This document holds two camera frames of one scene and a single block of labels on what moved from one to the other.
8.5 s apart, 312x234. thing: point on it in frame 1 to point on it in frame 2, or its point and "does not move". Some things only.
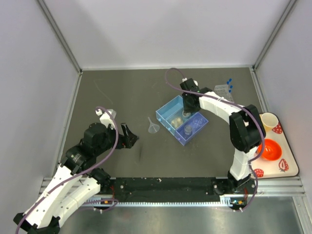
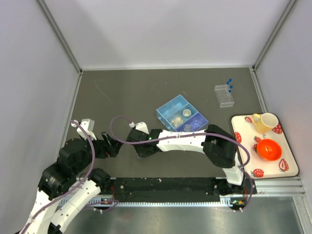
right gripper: (186, 108) to (141, 154)
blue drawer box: (173, 122) does not move
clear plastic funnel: (153, 128) to (173, 107)
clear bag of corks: (177, 122) does not move
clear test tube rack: (223, 90) does not move
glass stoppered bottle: (187, 129) does not move
